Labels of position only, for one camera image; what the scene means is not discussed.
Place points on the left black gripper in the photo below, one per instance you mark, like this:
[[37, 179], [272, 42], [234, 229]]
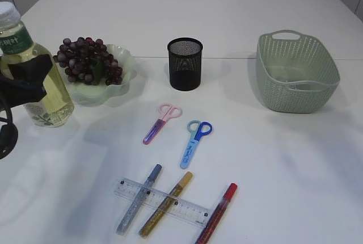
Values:
[[27, 86]]

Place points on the green tea bottle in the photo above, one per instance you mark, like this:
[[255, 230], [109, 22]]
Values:
[[17, 46]]

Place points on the dark red grape bunch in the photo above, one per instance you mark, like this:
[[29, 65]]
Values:
[[89, 62]]

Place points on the clear plastic sheet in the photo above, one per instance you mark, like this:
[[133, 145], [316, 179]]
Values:
[[297, 79]]

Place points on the green wavy plastic plate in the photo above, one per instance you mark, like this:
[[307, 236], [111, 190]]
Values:
[[95, 95]]

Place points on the black mesh pen holder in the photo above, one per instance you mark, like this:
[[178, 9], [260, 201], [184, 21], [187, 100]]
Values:
[[185, 63]]

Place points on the blue glitter pen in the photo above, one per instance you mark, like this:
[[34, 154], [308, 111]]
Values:
[[137, 202]]

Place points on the clear plastic ruler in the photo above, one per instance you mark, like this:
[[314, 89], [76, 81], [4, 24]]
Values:
[[181, 209]]

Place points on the gold glitter pen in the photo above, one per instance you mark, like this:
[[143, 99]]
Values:
[[153, 220]]

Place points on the red glitter pen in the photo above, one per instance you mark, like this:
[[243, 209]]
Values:
[[217, 214]]

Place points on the green woven plastic basket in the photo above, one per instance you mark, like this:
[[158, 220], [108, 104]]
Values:
[[305, 53]]

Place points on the pink capped scissors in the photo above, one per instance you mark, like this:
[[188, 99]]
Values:
[[166, 112]]

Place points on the blue capped scissors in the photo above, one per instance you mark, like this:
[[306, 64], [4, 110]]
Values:
[[197, 131]]

